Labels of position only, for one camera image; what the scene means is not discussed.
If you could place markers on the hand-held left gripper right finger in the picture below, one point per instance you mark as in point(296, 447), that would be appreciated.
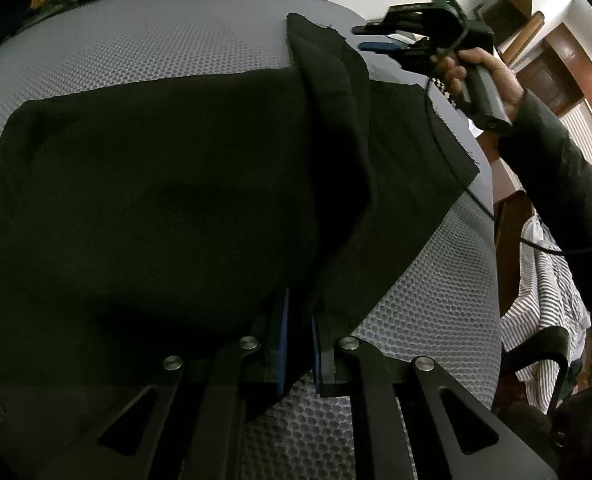
point(317, 357)

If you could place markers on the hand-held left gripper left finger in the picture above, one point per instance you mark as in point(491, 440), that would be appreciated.
point(283, 342)

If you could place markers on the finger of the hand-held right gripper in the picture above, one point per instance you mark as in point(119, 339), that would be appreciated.
point(371, 29)
point(378, 46)

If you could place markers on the black pants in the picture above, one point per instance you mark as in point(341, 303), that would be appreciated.
point(175, 185)

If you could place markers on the person's right forearm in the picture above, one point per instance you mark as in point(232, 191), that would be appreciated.
point(566, 185)

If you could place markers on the person's right hand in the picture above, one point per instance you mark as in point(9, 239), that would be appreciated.
point(496, 70)

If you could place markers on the wooden wardrobe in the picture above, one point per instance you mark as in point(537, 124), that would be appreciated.
point(561, 70)

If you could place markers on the white radiator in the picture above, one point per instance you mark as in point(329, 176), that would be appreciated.
point(583, 132)

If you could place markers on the grey mesh mattress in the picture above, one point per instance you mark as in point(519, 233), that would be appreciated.
point(150, 35)

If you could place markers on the black chair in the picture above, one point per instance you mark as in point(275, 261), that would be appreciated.
point(541, 340)

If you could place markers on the striped shirt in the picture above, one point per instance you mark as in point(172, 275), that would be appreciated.
point(541, 290)

